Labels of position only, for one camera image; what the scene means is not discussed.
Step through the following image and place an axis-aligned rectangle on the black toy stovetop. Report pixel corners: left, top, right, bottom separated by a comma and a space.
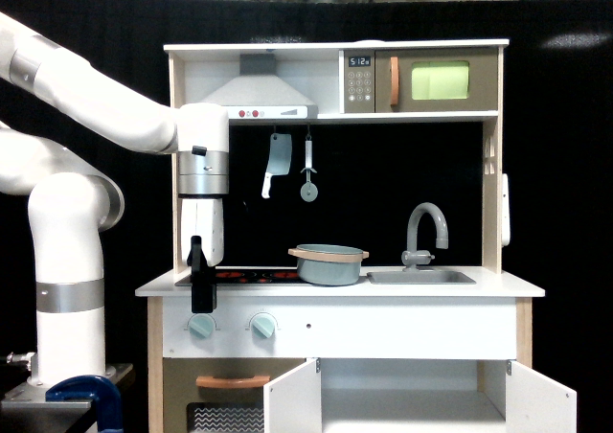
216, 268, 307, 285

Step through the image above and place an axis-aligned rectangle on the grey toy sink basin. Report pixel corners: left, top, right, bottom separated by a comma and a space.
367, 270, 476, 285

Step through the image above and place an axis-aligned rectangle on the grey-blue pot with wooden rim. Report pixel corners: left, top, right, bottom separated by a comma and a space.
288, 243, 370, 286

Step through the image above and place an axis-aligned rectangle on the toy oven door orange handle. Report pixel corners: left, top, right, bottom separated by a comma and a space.
161, 357, 307, 433

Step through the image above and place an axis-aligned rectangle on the white cabinet door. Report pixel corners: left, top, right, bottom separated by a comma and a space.
505, 360, 578, 433
262, 358, 323, 433

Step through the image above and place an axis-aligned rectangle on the grey toy faucet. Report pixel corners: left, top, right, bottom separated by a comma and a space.
400, 202, 450, 272

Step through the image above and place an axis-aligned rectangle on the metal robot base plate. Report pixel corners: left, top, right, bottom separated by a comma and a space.
1, 352, 134, 411

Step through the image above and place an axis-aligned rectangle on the grey toy range hood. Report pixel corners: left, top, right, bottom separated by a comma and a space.
204, 54, 319, 121

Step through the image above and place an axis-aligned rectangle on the toy cleaver knife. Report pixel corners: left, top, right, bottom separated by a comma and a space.
261, 133, 292, 199

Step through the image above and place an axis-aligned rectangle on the left white cabinet door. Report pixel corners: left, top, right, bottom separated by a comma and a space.
262, 358, 323, 433

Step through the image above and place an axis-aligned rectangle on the blue c-clamp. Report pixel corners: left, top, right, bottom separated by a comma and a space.
45, 376, 125, 433

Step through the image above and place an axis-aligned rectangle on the white side hook panel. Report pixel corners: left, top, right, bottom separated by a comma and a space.
501, 173, 511, 247

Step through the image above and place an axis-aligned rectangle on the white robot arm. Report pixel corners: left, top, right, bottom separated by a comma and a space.
1, 16, 229, 386

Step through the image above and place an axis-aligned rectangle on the white wooden toy kitchen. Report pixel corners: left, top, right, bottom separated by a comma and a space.
134, 38, 547, 433

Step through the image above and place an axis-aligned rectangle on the toy microwave with orange handle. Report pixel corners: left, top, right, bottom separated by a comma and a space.
343, 48, 499, 113

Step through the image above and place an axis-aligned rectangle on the right teal stove knob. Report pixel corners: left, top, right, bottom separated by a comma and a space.
249, 312, 277, 339

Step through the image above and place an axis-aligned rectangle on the right white cabinet door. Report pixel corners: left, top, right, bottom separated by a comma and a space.
505, 360, 578, 433

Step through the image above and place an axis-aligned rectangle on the left teal stove knob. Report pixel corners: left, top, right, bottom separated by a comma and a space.
188, 313, 216, 340

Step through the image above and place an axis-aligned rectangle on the teal stove knob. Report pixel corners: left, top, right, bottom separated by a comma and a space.
249, 312, 277, 339
188, 313, 216, 340

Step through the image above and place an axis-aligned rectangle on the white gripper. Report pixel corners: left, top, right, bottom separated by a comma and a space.
180, 198, 224, 313

